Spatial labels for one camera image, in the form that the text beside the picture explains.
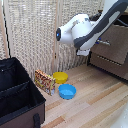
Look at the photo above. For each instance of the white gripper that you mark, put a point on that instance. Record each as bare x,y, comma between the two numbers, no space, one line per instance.
83,52

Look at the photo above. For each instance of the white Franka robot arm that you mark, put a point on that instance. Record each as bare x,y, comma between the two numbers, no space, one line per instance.
81,30

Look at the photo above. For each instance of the black fabric storage box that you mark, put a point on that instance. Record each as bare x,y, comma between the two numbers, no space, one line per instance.
16,100

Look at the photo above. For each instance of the yellow plastic bowl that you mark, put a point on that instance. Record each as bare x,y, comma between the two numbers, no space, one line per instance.
60,77

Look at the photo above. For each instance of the brown wooden drawer cabinet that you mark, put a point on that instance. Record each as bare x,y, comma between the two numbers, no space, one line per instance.
91,61

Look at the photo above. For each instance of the woven bamboo folding screen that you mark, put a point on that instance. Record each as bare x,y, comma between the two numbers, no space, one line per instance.
30,33

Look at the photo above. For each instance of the colourful printed carton box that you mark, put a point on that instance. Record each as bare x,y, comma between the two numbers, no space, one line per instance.
44,82

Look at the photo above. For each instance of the blue plastic bowl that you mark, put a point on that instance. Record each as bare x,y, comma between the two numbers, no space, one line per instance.
67,91

